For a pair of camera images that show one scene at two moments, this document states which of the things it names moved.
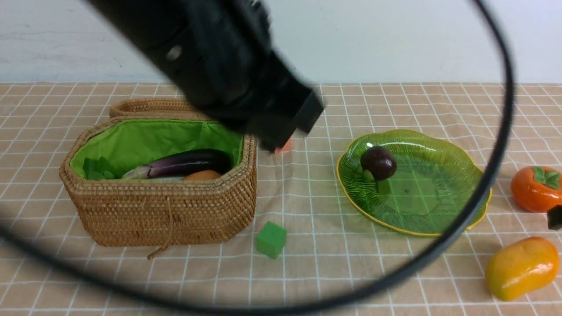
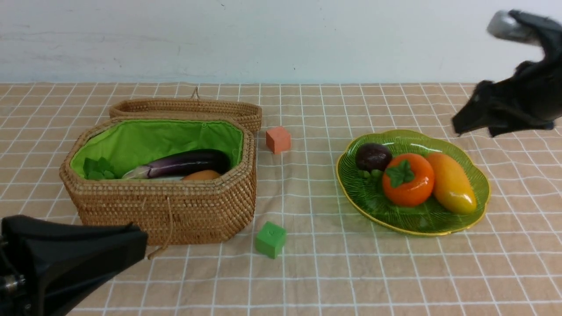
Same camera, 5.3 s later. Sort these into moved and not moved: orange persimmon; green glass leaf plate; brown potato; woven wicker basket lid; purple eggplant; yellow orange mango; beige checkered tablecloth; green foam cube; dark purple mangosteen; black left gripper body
Moved: dark purple mangosteen; yellow orange mango; orange persimmon; black left gripper body
Not moved: woven wicker basket lid; brown potato; purple eggplant; green glass leaf plate; green foam cube; beige checkered tablecloth
